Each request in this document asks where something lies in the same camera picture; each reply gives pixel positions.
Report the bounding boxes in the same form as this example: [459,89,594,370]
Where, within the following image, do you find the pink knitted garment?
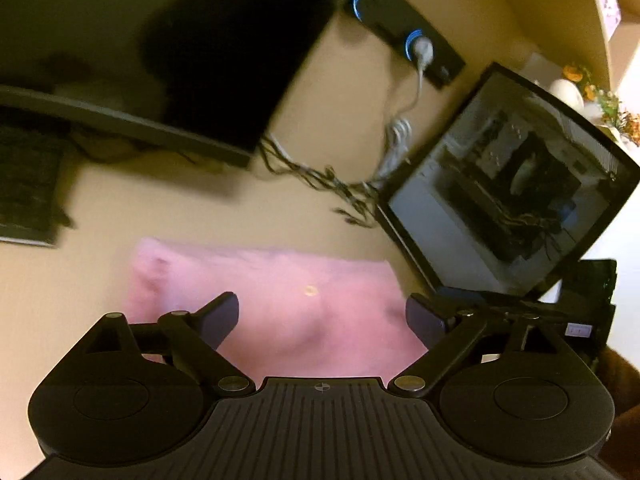
[122,238,427,384]

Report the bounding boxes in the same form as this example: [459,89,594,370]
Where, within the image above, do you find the computer case with glass panel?
[378,64,639,298]

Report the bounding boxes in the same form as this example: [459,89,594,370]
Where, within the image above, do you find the white vase with flowers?
[548,63,639,146]

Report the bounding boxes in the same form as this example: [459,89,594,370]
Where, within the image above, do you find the black keyboard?
[1,125,66,247]

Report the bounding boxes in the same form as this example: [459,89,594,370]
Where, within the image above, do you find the black computer monitor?
[1,0,347,167]

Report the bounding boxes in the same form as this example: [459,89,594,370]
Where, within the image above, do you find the black power strip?
[344,0,465,89]

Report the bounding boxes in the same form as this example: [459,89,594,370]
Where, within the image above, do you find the black tangled cables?
[257,134,384,229]

